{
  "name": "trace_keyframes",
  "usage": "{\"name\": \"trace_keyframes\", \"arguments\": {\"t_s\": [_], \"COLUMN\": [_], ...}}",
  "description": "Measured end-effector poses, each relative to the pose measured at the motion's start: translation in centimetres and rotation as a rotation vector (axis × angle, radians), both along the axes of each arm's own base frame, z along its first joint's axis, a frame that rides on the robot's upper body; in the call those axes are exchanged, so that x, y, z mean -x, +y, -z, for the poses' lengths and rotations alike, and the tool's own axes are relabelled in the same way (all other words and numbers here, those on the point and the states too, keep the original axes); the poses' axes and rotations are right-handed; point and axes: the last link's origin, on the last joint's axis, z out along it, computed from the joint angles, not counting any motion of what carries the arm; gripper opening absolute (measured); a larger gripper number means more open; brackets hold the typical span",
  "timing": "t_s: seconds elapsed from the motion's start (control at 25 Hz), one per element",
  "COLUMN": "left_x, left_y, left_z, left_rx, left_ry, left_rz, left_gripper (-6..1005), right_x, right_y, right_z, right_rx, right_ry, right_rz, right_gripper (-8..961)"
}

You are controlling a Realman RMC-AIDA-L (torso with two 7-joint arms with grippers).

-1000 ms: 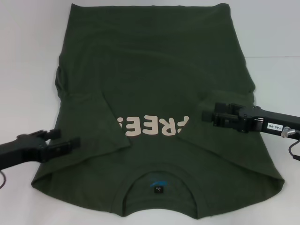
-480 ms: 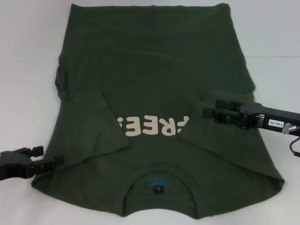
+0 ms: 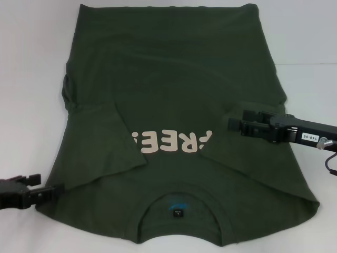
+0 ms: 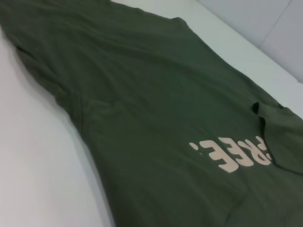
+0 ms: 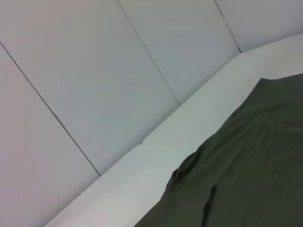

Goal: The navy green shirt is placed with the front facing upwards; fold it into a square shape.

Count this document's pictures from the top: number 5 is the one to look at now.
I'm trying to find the dark green FREE t-shirt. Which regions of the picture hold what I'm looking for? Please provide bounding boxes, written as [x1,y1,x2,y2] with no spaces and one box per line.
[132,72,303,227]

